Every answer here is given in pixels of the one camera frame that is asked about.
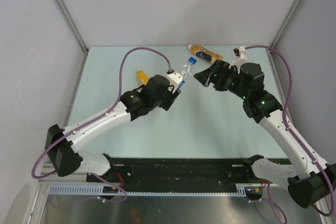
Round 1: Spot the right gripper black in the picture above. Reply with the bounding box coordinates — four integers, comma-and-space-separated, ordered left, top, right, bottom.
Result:
194, 59, 249, 100

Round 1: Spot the clear water bottle blue label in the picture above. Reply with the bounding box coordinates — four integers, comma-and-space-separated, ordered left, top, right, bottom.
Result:
177, 61, 194, 81

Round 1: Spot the blue bottle cap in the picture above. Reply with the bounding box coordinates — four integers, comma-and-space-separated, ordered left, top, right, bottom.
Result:
188, 57, 197, 65

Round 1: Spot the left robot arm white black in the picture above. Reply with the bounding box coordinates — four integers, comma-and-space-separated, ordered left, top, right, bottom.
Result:
45, 72, 183, 182

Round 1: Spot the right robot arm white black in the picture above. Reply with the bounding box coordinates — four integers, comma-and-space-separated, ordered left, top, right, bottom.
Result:
194, 60, 335, 208

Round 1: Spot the orange juice bottle white cap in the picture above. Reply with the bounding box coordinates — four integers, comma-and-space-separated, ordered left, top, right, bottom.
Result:
187, 44, 223, 65

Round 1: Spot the yellow juice bottle yellow cap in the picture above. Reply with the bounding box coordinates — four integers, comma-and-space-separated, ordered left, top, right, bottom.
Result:
136, 69, 149, 85

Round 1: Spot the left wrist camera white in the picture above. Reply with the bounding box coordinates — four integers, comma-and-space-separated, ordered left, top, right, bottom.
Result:
167, 71, 185, 93

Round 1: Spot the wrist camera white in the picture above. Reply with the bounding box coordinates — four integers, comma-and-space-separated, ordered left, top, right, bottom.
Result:
167, 71, 185, 93
229, 46, 248, 69

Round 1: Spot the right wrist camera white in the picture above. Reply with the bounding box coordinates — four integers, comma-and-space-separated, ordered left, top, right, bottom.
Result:
229, 46, 248, 69

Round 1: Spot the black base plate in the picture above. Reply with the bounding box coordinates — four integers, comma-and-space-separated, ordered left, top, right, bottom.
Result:
85, 156, 292, 193

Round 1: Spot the grey slotted cable duct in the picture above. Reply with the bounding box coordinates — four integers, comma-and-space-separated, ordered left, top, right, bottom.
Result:
47, 183, 250, 197

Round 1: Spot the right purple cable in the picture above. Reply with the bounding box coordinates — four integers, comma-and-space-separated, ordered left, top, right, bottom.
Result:
245, 45, 336, 222

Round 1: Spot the right aluminium corner post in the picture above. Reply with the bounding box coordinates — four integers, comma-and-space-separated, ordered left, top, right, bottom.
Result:
270, 0, 304, 48

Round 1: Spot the aluminium corner post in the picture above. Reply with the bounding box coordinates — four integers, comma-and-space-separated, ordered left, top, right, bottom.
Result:
270, 0, 304, 48
54, 0, 89, 55

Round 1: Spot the left aluminium corner post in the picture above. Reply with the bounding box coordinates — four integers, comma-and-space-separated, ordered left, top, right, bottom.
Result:
54, 0, 89, 55

